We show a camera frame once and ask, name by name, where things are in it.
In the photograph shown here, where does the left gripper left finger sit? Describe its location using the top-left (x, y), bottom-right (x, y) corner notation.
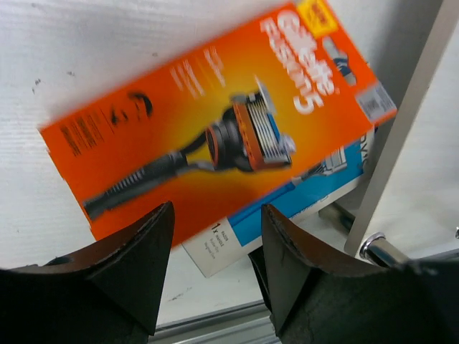
top-left (1, 202), bottom-right (175, 343)

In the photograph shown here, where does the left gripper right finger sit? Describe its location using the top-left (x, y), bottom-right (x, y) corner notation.
top-left (260, 205), bottom-right (458, 343)

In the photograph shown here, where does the blue Harry's box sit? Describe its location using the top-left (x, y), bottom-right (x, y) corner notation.
top-left (182, 130), bottom-right (374, 277)

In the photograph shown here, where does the orange Fusion5 razor box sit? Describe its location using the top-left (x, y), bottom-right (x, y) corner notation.
top-left (40, 1), bottom-right (397, 245)

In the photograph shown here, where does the white two-tier shelf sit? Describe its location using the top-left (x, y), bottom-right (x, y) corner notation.
top-left (344, 1), bottom-right (458, 258)

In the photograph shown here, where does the aluminium mounting rail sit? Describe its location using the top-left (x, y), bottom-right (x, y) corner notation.
top-left (148, 300), bottom-right (280, 343)

